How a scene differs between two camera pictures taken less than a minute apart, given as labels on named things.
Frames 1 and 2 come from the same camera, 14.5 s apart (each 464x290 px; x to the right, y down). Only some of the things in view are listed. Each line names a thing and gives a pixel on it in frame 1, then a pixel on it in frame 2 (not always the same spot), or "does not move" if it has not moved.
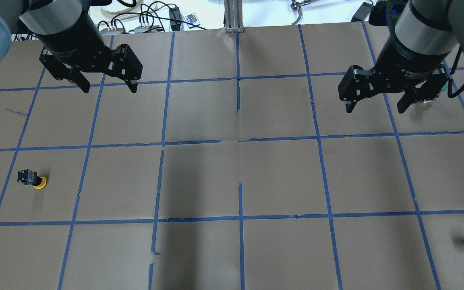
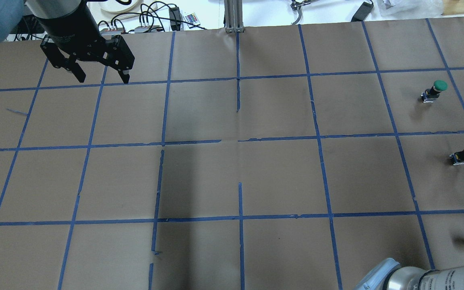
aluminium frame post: [233, 12] does not move
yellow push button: [28, 177] to [460, 157]
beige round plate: [116, 7] does not move
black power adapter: [175, 19] does not move
